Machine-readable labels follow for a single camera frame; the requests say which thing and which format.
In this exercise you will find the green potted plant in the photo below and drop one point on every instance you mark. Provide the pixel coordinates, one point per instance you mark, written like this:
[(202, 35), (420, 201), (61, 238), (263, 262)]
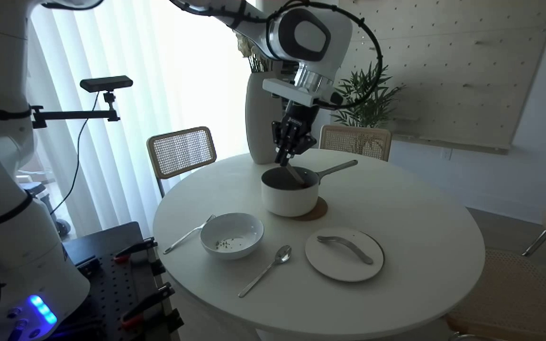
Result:
[(368, 102)]

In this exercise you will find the wooden pegboard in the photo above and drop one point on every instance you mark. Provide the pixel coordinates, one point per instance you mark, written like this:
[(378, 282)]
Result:
[(458, 71)]

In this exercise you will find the round cork trivet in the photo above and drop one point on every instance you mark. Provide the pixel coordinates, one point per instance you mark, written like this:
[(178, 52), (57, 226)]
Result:
[(318, 210)]

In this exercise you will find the white bowl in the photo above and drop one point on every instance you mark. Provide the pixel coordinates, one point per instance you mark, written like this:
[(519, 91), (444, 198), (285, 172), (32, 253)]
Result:
[(232, 237)]

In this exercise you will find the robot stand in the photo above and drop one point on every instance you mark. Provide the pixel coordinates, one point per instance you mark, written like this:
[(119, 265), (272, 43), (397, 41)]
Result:
[(112, 279)]

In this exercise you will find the wooden cane-back chair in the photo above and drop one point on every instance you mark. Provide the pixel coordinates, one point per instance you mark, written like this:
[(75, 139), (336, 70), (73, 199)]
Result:
[(356, 141), (514, 298), (181, 151)]

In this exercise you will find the tall white vase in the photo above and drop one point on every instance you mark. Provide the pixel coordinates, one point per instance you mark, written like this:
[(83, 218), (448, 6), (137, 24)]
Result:
[(261, 123)]

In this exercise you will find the dried flowers bunch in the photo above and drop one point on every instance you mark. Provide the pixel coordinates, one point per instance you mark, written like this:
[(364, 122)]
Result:
[(254, 57)]

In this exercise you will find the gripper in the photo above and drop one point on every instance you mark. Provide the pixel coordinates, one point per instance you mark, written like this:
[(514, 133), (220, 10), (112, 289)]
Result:
[(301, 118)]

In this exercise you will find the silver spoon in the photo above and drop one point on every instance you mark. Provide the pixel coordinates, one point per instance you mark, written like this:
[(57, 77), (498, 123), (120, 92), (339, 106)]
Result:
[(273, 265)]

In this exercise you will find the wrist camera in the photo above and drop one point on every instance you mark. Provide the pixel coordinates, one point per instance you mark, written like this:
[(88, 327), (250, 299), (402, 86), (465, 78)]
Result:
[(286, 90)]

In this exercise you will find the camera on mount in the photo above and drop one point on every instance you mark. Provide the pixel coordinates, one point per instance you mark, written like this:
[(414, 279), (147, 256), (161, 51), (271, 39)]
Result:
[(106, 84)]

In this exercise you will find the wooden spatula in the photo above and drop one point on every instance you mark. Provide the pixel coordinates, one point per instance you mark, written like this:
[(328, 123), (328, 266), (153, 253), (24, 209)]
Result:
[(296, 175)]

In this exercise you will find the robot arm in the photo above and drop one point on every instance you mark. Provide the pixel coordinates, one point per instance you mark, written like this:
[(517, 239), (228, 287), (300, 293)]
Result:
[(12, 199)]

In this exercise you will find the white curtain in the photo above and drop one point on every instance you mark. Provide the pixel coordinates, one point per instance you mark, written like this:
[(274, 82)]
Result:
[(126, 94)]

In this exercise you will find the silver fork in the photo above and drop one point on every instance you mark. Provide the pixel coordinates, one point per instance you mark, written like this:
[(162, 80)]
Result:
[(185, 235)]

